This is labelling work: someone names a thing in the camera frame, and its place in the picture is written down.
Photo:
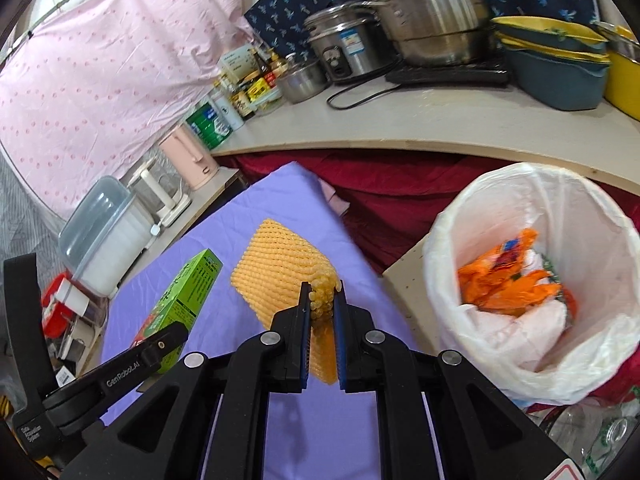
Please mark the pink dotted curtain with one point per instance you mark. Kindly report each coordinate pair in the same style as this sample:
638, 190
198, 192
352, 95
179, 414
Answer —
100, 85

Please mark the yellow electric pot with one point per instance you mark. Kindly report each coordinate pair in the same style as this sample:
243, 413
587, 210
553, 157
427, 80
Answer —
622, 80

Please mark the white plastic jar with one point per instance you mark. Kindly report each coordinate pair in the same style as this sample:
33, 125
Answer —
72, 296

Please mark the green cardboard box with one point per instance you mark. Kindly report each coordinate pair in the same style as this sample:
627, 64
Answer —
185, 290

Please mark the clear plastic bottle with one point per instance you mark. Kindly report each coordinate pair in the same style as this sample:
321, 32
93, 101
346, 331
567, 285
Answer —
610, 432

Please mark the bin with white plastic liner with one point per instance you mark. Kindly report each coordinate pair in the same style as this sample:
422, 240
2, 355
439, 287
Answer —
590, 220

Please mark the soy sauce bottle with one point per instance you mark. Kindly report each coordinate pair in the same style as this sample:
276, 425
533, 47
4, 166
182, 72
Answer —
263, 67

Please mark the large steel steamer pot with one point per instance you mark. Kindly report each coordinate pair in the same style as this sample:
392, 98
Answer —
435, 20

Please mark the orange plastic bag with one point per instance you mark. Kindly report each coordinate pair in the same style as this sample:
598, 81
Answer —
500, 292

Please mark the green tin can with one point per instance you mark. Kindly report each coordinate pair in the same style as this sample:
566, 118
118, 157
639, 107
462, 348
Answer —
212, 127

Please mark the small steel pot with lid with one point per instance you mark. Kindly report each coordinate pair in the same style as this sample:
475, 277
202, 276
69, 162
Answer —
302, 82

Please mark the pale pink cloth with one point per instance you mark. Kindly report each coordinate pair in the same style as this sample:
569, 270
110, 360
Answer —
337, 200

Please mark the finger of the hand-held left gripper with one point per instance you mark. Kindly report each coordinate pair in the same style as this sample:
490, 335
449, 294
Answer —
27, 320
125, 375

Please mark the amber oil bottle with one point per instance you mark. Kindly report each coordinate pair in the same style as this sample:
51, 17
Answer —
278, 62

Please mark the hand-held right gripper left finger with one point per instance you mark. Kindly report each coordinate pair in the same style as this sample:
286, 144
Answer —
304, 340

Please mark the yellow foam fruit net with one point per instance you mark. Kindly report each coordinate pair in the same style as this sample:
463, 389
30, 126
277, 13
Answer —
280, 270

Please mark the teal basin yellow rim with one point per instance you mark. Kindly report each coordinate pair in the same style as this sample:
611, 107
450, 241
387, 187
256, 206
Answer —
555, 82
565, 54
545, 30

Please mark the black induction cooker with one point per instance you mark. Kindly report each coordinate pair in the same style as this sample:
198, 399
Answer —
450, 74

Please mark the pink electric kettle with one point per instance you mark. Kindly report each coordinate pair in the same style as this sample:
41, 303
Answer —
187, 157

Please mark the white power adapter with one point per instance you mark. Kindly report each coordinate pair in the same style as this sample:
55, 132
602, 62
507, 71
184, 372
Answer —
155, 230

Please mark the dark sauce bottle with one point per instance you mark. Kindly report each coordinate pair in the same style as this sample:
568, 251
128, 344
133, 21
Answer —
243, 105

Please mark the purple table cloth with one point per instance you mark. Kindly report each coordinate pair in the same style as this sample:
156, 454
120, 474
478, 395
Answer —
280, 190

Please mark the white bottle blue label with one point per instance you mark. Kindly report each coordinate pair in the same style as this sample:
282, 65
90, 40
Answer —
227, 110

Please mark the curved beige counter board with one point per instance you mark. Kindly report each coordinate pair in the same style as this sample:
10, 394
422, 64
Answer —
425, 125

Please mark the grey patterned cloth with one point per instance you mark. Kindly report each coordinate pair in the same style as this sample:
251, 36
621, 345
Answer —
25, 220

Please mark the red plastic basin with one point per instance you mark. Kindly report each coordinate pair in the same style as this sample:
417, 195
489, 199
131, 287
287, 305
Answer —
50, 300

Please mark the steel rice cooker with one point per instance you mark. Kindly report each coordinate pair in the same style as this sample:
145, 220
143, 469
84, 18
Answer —
350, 45

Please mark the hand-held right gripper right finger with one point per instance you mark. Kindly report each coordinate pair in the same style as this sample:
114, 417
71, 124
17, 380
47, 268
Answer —
340, 340

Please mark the glass container with lid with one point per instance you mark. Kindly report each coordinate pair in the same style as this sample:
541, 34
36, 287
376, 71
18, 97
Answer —
270, 105

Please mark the red cloth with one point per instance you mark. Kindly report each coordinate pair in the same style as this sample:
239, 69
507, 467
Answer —
390, 195

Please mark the tan board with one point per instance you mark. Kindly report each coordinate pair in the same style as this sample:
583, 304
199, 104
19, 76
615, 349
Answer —
410, 280

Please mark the navy printed cloth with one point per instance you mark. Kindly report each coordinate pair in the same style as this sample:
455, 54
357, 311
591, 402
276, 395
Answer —
285, 5

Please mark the clear lidded plastic container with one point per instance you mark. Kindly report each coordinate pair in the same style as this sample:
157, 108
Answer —
110, 255

